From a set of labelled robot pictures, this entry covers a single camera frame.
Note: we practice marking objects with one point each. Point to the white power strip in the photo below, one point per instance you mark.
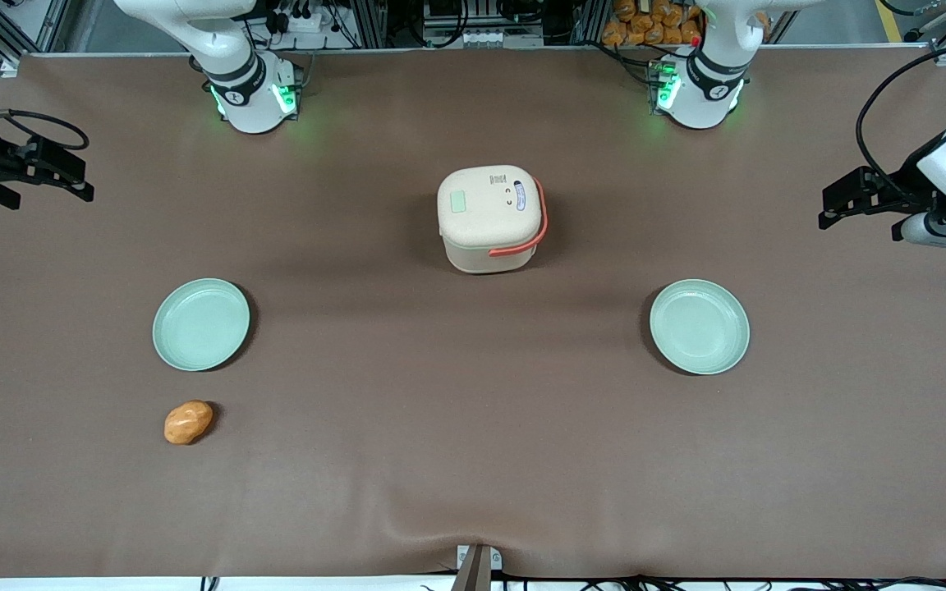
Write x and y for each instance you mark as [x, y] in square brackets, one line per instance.
[305, 20]

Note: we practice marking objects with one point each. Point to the brown table mat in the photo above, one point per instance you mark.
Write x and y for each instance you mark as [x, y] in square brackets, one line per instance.
[440, 427]

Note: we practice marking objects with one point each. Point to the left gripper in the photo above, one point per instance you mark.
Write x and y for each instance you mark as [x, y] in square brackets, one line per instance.
[906, 182]

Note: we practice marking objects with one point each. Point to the light green plate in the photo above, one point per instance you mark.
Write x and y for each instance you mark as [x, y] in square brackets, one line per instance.
[200, 325]
[699, 327]

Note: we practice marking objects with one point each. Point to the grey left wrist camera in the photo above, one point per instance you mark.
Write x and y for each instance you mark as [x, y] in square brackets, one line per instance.
[937, 232]

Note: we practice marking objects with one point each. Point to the orange-brown potato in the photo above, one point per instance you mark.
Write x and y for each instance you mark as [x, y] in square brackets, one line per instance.
[187, 423]

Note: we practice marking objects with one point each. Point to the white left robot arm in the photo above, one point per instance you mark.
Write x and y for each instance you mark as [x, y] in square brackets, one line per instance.
[703, 103]

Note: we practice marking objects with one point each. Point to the aluminium frame profile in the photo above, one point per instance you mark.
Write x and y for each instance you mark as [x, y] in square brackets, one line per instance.
[5, 29]

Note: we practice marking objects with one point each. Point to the pile of orange bread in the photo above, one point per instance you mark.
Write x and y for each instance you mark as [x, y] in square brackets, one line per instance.
[649, 23]

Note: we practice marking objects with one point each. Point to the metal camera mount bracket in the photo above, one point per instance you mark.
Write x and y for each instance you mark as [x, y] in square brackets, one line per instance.
[477, 566]

